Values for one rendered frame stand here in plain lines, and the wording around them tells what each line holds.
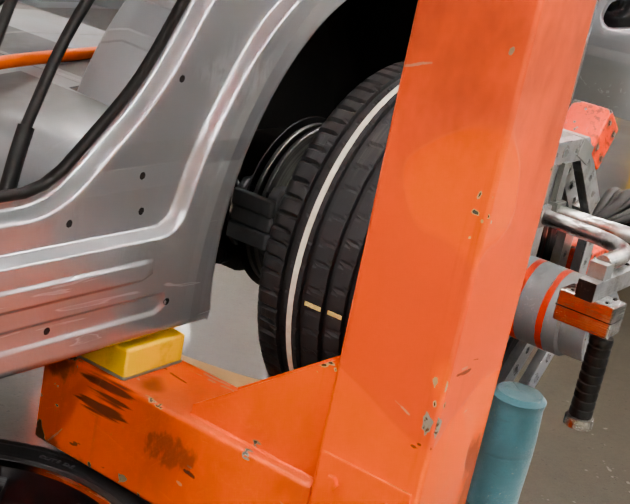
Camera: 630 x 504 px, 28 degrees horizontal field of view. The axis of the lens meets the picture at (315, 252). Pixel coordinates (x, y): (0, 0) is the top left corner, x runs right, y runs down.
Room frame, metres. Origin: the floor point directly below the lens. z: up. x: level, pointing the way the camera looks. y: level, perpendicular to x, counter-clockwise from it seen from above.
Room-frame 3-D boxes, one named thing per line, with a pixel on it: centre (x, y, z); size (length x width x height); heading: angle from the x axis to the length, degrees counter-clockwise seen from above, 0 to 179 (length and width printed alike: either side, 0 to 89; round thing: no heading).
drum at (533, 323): (1.98, -0.39, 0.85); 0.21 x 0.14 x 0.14; 58
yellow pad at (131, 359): (1.82, 0.26, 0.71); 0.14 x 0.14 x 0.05; 58
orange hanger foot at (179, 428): (1.73, 0.12, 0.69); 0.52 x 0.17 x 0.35; 58
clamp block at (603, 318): (1.77, -0.42, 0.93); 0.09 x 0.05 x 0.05; 58
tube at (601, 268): (1.87, -0.38, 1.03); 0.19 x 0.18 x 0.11; 58
